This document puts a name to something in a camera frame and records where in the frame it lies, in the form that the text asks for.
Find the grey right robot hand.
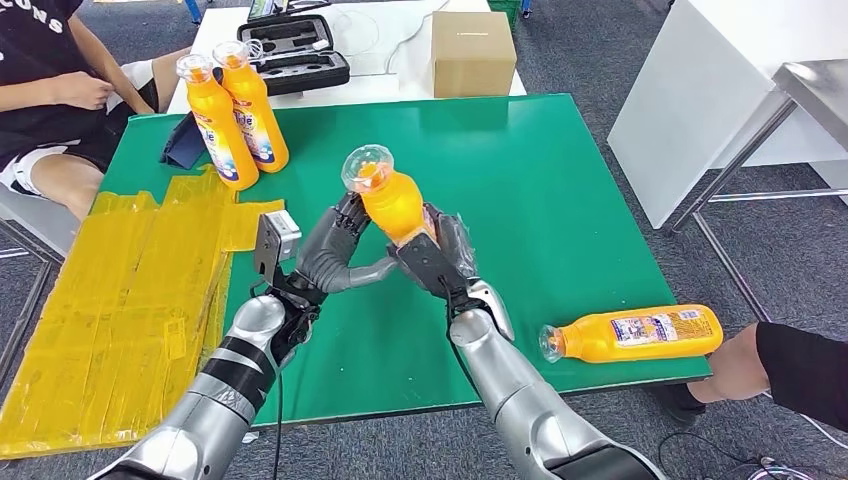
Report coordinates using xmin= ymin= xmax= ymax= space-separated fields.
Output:
xmin=387 ymin=201 xmax=480 ymax=303

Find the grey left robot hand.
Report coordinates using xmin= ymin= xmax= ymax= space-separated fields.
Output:
xmin=293 ymin=192 xmax=399 ymax=296

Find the orange detergent bottle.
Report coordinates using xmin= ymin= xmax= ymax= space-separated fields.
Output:
xmin=538 ymin=303 xmax=725 ymax=364
xmin=212 ymin=40 xmax=291 ymax=174
xmin=341 ymin=144 xmax=439 ymax=248
xmin=176 ymin=53 xmax=260 ymax=192

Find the dark blue folding case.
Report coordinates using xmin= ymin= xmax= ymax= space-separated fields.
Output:
xmin=160 ymin=112 xmax=207 ymax=170

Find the open black hard case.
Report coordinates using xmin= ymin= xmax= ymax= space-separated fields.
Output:
xmin=236 ymin=14 xmax=352 ymax=97

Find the brown cardboard box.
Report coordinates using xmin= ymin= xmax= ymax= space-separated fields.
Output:
xmin=431 ymin=11 xmax=519 ymax=99

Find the yellow taped sheet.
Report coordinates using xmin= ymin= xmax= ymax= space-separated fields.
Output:
xmin=0 ymin=165 xmax=286 ymax=460

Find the green screen device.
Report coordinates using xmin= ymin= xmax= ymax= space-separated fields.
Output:
xmin=246 ymin=0 xmax=290 ymax=21

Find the green crate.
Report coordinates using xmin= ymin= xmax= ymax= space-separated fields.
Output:
xmin=488 ymin=0 xmax=523 ymax=28

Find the grey metal stool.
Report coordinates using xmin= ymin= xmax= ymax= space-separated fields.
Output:
xmin=0 ymin=182 xmax=81 ymax=386

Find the person's right hand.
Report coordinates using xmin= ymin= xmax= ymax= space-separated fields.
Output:
xmin=56 ymin=71 xmax=115 ymax=112

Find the large white panel table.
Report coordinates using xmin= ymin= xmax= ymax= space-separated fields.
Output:
xmin=606 ymin=0 xmax=848 ymax=230

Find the person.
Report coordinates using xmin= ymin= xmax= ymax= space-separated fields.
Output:
xmin=0 ymin=0 xmax=193 ymax=223
xmin=655 ymin=322 xmax=848 ymax=435

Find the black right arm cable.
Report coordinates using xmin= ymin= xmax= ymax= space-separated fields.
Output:
xmin=439 ymin=283 xmax=466 ymax=321

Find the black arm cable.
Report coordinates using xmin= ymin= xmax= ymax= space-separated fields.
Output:
xmin=439 ymin=283 xmax=466 ymax=321
xmin=270 ymin=370 xmax=287 ymax=480

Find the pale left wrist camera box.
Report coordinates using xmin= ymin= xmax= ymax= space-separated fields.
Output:
xmin=253 ymin=209 xmax=303 ymax=280

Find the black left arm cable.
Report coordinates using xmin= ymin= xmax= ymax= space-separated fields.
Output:
xmin=270 ymin=370 xmax=287 ymax=480

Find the thin white table cable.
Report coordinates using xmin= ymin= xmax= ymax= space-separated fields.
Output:
xmin=384 ymin=0 xmax=453 ymax=74

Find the black floor cable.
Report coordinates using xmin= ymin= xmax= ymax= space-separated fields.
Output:
xmin=655 ymin=430 xmax=763 ymax=480

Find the grey floor cable bundle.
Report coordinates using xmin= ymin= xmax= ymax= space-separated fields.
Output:
xmin=748 ymin=457 xmax=816 ymax=480

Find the steel frame table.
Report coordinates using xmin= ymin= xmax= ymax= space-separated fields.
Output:
xmin=665 ymin=58 xmax=848 ymax=326

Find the white floor cable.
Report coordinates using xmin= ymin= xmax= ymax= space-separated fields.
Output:
xmin=798 ymin=413 xmax=848 ymax=452

